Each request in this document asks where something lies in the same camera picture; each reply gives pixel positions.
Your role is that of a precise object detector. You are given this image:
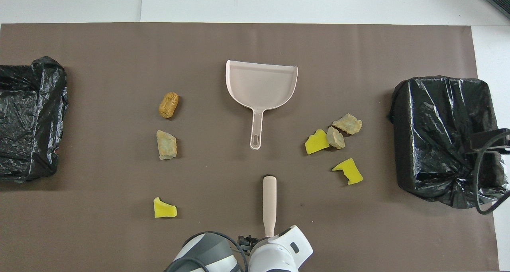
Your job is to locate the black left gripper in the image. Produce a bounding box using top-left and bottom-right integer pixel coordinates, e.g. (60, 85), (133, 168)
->
(237, 235), (257, 252)

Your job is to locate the beige hand brush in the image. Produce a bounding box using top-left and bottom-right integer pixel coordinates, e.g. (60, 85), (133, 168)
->
(263, 176), (277, 238)

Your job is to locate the yellow green-backed sponge piece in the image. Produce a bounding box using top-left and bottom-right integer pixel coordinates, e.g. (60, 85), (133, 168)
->
(153, 197), (178, 218)

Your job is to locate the notched yellow sponge piece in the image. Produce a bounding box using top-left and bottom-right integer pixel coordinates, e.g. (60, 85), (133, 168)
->
(332, 158), (364, 185)

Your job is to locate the small beige sponge chunk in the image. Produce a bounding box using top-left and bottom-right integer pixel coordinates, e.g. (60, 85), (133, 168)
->
(326, 126), (346, 149)

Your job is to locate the long beige sponge chunk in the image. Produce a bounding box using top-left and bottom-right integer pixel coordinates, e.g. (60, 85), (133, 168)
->
(332, 113), (363, 135)

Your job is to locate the orange-brown sponge lump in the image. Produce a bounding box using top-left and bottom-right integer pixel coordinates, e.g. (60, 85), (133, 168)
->
(159, 92), (180, 119)

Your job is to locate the pale pink dustpan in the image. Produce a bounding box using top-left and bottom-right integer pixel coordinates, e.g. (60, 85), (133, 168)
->
(226, 60), (298, 151)

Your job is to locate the bin with black bag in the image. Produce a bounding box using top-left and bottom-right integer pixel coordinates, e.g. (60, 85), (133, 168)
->
(388, 76), (509, 209)
(0, 56), (69, 184)

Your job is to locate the brown table mat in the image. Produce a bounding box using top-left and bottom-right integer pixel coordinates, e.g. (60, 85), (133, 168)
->
(0, 23), (500, 272)

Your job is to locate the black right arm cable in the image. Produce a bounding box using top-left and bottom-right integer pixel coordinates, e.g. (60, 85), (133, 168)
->
(473, 147), (510, 215)

